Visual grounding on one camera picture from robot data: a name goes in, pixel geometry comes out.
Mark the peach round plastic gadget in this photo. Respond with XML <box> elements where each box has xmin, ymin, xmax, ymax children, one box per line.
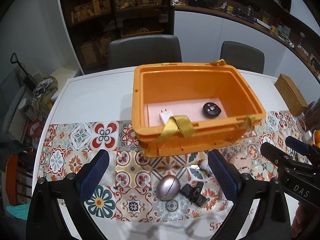
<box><xmin>229</xmin><ymin>153</ymin><xmax>252</xmax><ymax>173</ymax></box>

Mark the silver egg-shaped device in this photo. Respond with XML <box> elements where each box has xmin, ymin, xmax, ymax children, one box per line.
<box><xmin>156</xmin><ymin>175</ymin><xmax>181</xmax><ymax>201</ymax></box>

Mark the right hand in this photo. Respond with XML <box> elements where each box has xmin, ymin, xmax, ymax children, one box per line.
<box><xmin>291</xmin><ymin>202</ymin><xmax>319</xmax><ymax>239</ymax></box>

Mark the woven wicker box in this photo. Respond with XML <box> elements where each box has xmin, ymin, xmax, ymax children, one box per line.
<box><xmin>274</xmin><ymin>74</ymin><xmax>308</xmax><ymax>116</ymax></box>

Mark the small white blue figurine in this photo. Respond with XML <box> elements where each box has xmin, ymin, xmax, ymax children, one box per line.
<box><xmin>190</xmin><ymin>159</ymin><xmax>213</xmax><ymax>177</ymax></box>

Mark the patterned tile table runner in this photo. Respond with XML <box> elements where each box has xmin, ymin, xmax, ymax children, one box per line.
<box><xmin>37</xmin><ymin>109</ymin><xmax>308</xmax><ymax>223</ymax></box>

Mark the grey chair right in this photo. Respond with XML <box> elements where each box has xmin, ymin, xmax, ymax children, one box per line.
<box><xmin>220</xmin><ymin>41</ymin><xmax>265</xmax><ymax>74</ymax></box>

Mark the grey chair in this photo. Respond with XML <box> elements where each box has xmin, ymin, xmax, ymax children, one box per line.
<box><xmin>108</xmin><ymin>34</ymin><xmax>182</xmax><ymax>70</ymax></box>
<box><xmin>220</xmin><ymin>41</ymin><xmax>265</xmax><ymax>74</ymax></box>

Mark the orange plastic storage box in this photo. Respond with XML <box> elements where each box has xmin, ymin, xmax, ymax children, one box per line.
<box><xmin>132</xmin><ymin>63</ymin><xmax>266</xmax><ymax>158</ymax></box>

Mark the grey chair left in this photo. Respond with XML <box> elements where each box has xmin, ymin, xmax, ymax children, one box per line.
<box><xmin>108</xmin><ymin>34</ymin><xmax>182</xmax><ymax>70</ymax></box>

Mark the black folding clip mount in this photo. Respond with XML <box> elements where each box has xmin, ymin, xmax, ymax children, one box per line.
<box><xmin>180</xmin><ymin>182</ymin><xmax>208</xmax><ymax>207</ymax></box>

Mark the black round cable reel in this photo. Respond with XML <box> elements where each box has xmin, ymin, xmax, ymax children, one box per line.
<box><xmin>202</xmin><ymin>102</ymin><xmax>222</xmax><ymax>119</ymax></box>

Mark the yellow fabric strap handle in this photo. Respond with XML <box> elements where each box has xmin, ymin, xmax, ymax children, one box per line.
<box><xmin>155</xmin><ymin>115</ymin><xmax>256</xmax><ymax>142</ymax></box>

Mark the white wall charger plug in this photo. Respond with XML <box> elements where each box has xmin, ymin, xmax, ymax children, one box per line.
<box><xmin>159</xmin><ymin>109</ymin><xmax>173</xmax><ymax>125</ymax></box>

